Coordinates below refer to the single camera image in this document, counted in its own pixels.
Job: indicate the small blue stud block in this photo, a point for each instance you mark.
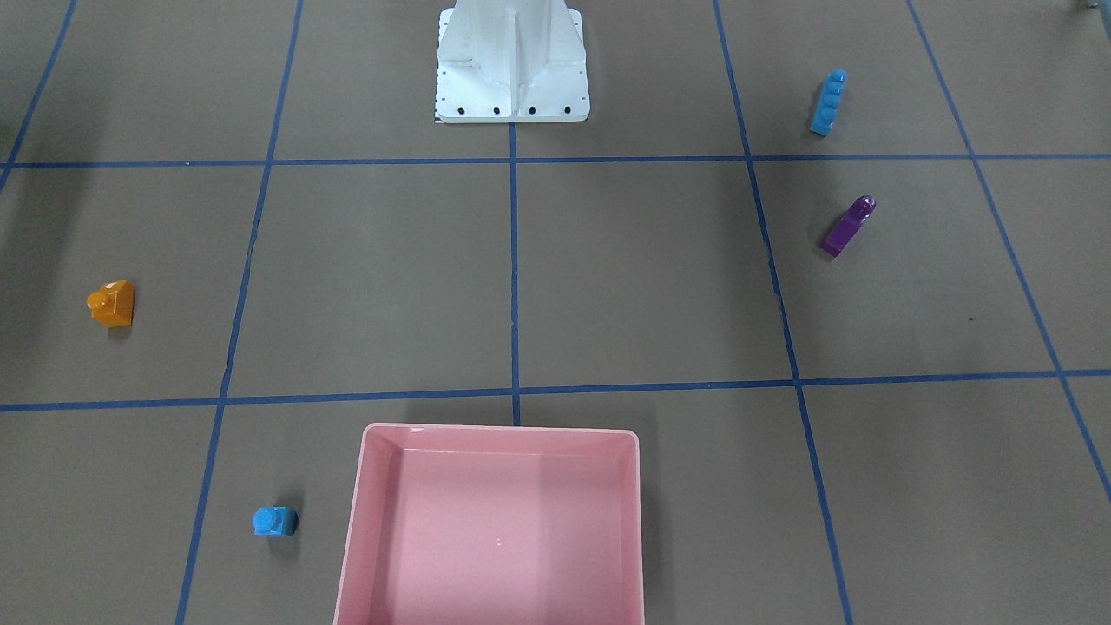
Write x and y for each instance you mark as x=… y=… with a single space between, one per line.
x=275 y=521

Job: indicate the pink plastic box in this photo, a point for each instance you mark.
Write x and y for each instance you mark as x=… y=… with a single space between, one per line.
x=466 y=524

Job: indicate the long blue stud block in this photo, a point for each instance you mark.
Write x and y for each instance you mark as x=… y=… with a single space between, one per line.
x=828 y=103

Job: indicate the orange sloped block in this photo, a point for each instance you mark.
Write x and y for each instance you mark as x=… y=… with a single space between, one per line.
x=113 y=304

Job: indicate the purple sloped block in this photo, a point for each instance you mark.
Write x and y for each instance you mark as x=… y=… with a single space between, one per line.
x=847 y=226

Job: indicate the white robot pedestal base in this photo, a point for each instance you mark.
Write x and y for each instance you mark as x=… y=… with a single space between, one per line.
x=501 y=62

